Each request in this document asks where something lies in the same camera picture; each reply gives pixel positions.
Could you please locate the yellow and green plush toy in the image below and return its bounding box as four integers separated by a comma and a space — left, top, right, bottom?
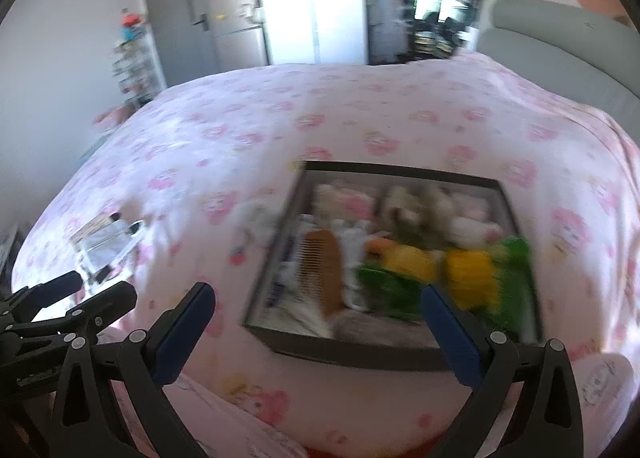
444, 237, 537, 341
357, 243, 442, 321

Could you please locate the pink cushion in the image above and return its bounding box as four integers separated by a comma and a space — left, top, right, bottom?
94, 106, 132, 130

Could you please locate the dark shelf unit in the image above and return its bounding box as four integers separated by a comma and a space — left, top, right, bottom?
360, 0, 488, 65

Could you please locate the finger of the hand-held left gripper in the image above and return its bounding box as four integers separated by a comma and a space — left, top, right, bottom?
0, 271, 85, 325
30, 282, 139, 337

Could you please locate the cream and pink plush toy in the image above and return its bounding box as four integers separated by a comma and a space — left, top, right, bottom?
312, 181, 379, 228

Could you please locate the beige plush toy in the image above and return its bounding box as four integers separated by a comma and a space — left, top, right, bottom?
379, 185, 427, 235

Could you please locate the small white pink plush toy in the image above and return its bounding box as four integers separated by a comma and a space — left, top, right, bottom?
429, 188, 502, 246

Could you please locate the dark cardboard box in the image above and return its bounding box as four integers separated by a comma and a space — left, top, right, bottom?
242, 159, 543, 371

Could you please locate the clear plastic sticker packet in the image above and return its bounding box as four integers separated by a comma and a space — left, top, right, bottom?
69, 211, 147, 284

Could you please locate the wooden comb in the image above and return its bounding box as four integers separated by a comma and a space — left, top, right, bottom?
295, 229, 346, 321

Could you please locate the red and blue toy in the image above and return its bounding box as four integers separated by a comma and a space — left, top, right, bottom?
119, 8, 149, 42

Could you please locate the white wire rack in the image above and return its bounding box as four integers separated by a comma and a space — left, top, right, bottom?
111, 33, 166, 110

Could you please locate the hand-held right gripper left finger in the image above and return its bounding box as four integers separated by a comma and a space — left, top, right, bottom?
50, 282, 217, 458

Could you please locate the silver refrigerator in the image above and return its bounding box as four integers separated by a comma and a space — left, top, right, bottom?
207, 0, 271, 72

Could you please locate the pink printed blanket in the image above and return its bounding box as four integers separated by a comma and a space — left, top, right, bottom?
10, 51, 640, 458

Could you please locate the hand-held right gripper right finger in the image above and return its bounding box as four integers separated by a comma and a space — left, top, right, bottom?
419, 284, 586, 458

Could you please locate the grey door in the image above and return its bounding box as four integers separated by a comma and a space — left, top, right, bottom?
141, 0, 221, 89

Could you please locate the grey padded headboard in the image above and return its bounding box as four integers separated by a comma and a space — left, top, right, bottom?
475, 0, 640, 139

